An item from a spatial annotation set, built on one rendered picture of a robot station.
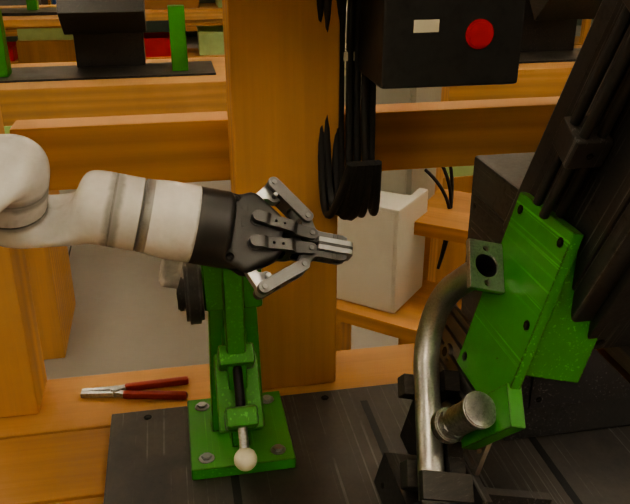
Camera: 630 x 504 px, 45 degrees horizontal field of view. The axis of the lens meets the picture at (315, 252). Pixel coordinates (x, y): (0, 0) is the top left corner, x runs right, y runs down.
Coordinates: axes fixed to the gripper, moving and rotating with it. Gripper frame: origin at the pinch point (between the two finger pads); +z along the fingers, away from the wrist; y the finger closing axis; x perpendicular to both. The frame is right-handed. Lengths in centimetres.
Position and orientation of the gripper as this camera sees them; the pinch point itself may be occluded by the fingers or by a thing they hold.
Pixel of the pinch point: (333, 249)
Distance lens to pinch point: 76.7
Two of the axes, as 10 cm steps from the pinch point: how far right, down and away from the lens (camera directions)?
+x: -3.0, 3.5, 8.9
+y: 0.6, -9.2, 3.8
